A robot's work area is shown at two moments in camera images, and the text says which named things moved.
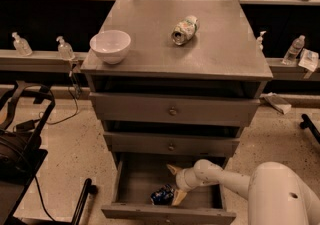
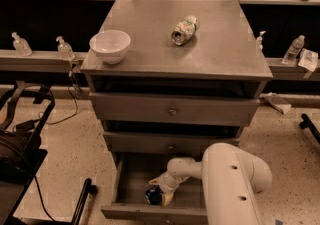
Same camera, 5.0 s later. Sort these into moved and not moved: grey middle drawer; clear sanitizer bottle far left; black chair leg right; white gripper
Moved: white gripper
Not moved: clear sanitizer bottle far left; black chair leg right; grey middle drawer
